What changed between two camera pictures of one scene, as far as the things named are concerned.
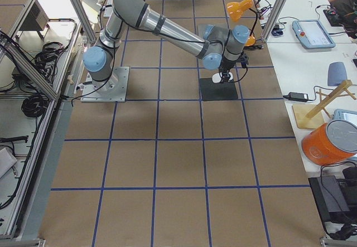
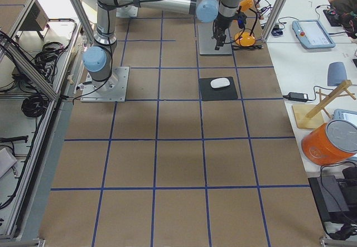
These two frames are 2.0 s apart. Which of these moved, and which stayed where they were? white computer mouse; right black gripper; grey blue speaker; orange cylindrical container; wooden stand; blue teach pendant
Moved: right black gripper; white computer mouse
Stayed: orange cylindrical container; blue teach pendant; wooden stand; grey blue speaker
